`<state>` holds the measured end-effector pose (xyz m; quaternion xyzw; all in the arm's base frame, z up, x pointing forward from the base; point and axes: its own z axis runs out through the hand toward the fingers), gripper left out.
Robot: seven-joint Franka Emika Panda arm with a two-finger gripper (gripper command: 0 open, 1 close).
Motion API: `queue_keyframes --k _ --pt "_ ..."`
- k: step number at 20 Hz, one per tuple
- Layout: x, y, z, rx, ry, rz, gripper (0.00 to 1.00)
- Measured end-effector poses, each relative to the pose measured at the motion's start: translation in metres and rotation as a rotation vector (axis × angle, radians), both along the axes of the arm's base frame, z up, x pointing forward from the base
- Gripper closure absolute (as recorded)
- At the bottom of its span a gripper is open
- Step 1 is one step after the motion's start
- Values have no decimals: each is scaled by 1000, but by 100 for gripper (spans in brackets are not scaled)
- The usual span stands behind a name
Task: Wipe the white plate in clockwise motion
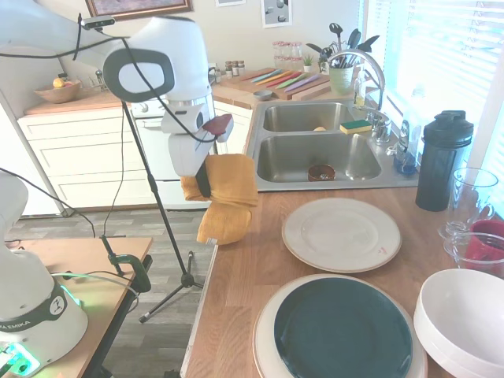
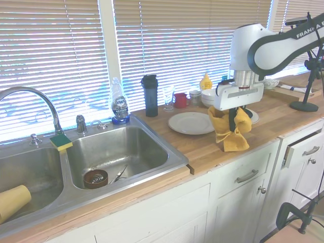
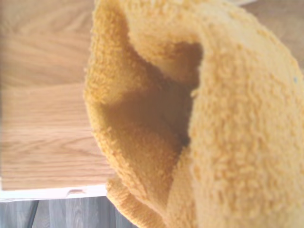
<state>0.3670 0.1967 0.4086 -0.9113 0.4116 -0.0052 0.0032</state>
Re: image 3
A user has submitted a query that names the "yellow terry cloth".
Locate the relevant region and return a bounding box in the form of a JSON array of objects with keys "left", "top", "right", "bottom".
[{"left": 83, "top": 0, "right": 304, "bottom": 228}]

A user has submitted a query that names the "white kitchen cabinet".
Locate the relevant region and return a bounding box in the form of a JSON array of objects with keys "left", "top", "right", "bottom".
[{"left": 0, "top": 183, "right": 109, "bottom": 203}]

